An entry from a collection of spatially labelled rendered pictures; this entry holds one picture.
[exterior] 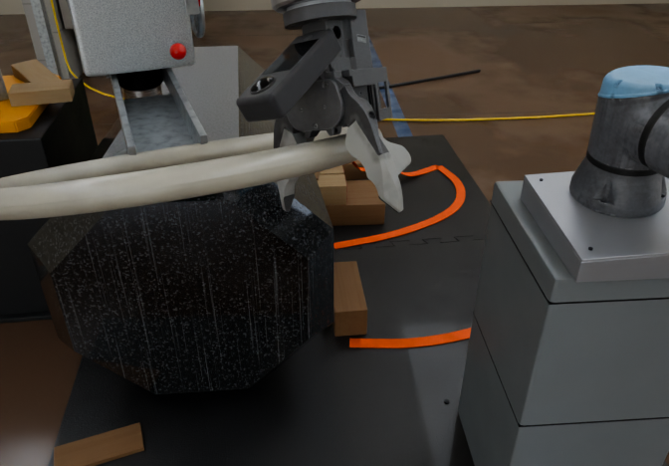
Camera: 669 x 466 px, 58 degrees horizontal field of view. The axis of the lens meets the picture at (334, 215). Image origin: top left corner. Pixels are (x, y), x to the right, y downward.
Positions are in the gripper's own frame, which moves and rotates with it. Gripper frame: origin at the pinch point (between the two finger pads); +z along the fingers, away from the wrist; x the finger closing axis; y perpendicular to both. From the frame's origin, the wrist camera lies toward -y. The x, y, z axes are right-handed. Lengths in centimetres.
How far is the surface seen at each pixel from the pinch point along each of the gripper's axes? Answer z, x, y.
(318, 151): -6.7, -1.2, -2.4
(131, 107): -16, 69, 22
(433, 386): 86, 66, 111
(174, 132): -10, 52, 20
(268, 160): -6.8, -0.1, -7.8
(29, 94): -28, 177, 51
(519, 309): 40, 17, 76
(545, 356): 47, 9, 70
